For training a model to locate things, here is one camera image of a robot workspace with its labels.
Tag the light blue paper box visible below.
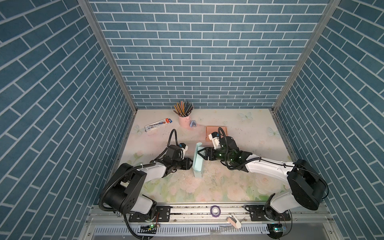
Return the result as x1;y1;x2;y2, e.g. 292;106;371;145
193;143;204;179

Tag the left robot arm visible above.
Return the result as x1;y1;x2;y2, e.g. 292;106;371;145
98;143;193;220

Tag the left black corrugated cable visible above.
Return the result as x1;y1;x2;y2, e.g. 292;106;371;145
97;128;180;240

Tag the small blue stapler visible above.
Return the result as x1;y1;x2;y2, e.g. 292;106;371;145
190;120;197;128

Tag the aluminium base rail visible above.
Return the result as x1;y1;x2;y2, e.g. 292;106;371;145
77;201;343;240

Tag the pink pencil cup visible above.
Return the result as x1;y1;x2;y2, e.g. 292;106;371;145
179;116;191;128

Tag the orange paper box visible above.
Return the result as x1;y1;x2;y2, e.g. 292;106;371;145
205;125;229;143

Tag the purple tape roll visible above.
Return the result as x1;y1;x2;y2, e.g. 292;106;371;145
210;205;221;218

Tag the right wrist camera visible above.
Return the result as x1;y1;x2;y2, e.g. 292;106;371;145
209;132;221;150

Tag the bundle of coloured pencils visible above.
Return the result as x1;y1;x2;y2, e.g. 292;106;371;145
173;101;194;118

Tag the right black cable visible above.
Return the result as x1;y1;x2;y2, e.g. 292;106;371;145
217;127;330;202

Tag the white pen box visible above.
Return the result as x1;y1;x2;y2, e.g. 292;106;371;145
145;118;173;132

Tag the white pink clip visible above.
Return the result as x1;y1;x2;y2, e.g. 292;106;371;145
227;215;242;229

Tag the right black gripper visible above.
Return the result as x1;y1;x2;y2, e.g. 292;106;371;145
196;146;233;163

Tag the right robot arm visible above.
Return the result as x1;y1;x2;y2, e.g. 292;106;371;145
194;136;328;221

